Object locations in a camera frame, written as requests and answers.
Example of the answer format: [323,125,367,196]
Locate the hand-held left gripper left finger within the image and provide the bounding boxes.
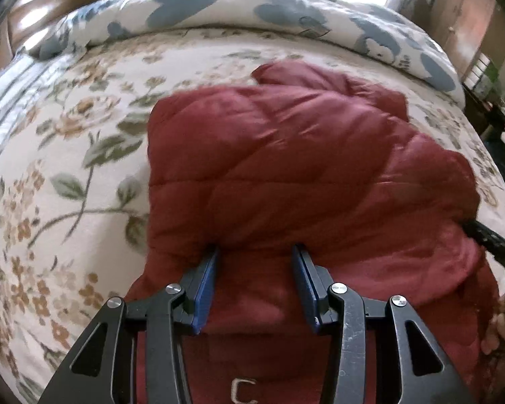
[38,246,220,404]

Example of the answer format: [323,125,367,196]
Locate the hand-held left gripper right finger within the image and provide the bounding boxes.
[292,244,476,404]

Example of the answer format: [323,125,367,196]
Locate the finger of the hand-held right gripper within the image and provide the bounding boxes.
[461,218,505,276]

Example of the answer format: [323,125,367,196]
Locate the red quilted jacket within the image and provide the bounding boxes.
[126,60,503,404]

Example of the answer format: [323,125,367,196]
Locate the person's right hand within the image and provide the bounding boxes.
[480,313,505,356]

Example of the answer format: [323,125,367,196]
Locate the green white boxes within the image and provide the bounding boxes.
[465,53,502,95]

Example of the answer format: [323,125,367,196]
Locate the floral blanket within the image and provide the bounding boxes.
[0,29,505,404]

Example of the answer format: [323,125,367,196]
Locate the wooden wardrobe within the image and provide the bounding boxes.
[404,0,505,89]

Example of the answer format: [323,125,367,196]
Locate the striped grey white pillow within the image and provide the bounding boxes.
[0,53,64,186]

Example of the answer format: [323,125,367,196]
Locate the blue patterned white duvet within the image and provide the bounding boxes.
[29,0,466,106]

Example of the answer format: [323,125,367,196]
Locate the wooden headboard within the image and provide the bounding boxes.
[0,0,106,64]

